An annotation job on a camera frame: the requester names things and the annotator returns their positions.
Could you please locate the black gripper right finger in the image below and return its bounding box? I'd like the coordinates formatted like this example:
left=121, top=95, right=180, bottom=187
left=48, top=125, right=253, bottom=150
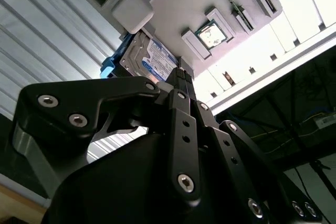
left=185, top=69, right=325, bottom=224

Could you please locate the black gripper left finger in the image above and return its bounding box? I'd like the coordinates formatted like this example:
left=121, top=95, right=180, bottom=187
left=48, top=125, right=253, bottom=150
left=12, top=69, right=203, bottom=207

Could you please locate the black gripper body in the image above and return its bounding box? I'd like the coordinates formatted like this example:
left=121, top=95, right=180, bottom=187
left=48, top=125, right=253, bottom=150
left=46, top=132, right=245, bottom=224

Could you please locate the hard disk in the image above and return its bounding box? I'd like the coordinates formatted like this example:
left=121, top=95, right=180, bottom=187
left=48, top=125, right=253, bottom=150
left=99, top=33, right=182, bottom=84

